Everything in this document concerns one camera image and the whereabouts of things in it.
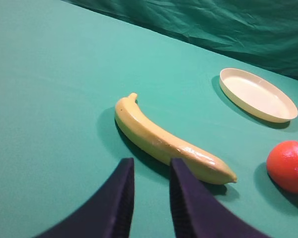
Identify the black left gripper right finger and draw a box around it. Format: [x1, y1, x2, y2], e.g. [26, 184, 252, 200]
[169, 158, 267, 238]

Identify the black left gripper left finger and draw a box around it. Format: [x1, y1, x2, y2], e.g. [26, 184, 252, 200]
[37, 158, 135, 238]

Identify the yellow plate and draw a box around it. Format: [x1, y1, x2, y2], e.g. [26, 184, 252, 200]
[219, 68, 298, 123]

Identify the yellow banana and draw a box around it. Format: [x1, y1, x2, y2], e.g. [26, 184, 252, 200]
[115, 93, 237, 185]

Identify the orange tangerine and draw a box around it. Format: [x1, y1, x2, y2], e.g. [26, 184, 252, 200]
[266, 140, 298, 194]

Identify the green backdrop cloth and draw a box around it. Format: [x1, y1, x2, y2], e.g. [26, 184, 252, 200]
[73, 0, 298, 80]

